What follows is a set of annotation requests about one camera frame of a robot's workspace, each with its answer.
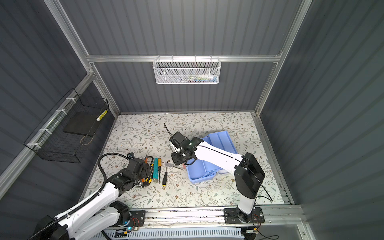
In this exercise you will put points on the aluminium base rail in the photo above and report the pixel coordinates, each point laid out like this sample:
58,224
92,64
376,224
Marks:
189,217

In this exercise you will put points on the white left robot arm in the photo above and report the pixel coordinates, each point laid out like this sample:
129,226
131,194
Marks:
100,210

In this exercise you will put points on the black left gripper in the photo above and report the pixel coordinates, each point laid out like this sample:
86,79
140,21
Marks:
144,173

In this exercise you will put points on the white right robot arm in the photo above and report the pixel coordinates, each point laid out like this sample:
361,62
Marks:
247,173

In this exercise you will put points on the white wire mesh basket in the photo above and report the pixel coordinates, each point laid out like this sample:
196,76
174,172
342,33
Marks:
195,72

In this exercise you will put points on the white ventilated cable duct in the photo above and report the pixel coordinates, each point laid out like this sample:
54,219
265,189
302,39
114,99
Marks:
208,233

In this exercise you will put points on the clear handle screwdriver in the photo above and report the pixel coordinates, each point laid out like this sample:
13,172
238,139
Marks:
172,166

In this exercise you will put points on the teal handle tool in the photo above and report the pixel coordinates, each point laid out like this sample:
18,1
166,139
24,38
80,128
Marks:
155,172

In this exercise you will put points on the white blue tool box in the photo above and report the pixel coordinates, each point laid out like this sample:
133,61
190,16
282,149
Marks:
205,169

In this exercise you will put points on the yellow tag in basket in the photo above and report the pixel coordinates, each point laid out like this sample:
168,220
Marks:
101,116

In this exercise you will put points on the black yellow small screwdriver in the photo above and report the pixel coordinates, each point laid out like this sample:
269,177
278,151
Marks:
164,182

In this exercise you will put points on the yellow black utility knife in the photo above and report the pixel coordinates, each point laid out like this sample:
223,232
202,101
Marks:
149,180

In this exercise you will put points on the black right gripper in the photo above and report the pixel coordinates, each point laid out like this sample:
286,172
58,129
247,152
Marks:
176,161

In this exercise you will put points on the black pad in basket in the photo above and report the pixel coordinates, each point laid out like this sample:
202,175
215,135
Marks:
82,124

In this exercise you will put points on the orange handle screwdriver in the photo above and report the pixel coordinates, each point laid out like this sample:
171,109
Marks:
159,169

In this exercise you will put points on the black wire mesh basket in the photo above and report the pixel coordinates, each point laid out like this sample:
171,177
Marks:
67,134

